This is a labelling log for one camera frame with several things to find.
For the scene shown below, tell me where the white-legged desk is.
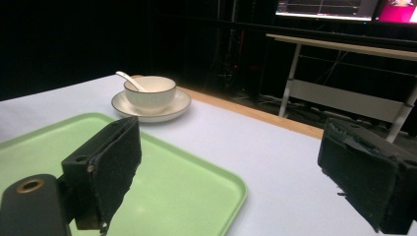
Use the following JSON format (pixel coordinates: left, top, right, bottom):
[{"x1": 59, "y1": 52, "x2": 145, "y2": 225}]
[{"x1": 266, "y1": 32, "x2": 417, "y2": 144}]

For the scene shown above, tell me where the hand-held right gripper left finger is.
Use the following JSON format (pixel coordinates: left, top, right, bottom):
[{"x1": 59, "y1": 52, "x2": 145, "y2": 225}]
[{"x1": 61, "y1": 116, "x2": 143, "y2": 234}]

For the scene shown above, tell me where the white ceramic spoon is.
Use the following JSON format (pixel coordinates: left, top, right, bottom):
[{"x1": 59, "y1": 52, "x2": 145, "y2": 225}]
[{"x1": 115, "y1": 71, "x2": 148, "y2": 92}]

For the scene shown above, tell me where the computer monitor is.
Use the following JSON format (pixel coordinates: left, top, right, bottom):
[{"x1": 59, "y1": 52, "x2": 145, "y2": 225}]
[{"x1": 274, "y1": 0, "x2": 378, "y2": 22}]

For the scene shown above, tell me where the white saucer plate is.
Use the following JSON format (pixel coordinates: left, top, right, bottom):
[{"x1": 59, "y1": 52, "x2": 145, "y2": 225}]
[{"x1": 110, "y1": 88, "x2": 192, "y2": 124}]

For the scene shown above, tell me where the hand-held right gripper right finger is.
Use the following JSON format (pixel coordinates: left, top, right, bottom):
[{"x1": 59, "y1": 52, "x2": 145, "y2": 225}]
[{"x1": 317, "y1": 117, "x2": 417, "y2": 236}]

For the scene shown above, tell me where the white bowl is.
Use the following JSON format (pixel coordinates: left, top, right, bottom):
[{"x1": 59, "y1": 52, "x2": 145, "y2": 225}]
[{"x1": 123, "y1": 76, "x2": 177, "y2": 110}]

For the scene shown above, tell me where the green plastic tray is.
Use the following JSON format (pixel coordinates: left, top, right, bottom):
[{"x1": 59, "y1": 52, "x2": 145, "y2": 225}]
[{"x1": 0, "y1": 112, "x2": 249, "y2": 236}]

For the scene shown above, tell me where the monitor with pink screen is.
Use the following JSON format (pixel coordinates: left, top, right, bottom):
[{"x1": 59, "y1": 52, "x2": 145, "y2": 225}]
[{"x1": 376, "y1": 0, "x2": 417, "y2": 25}]

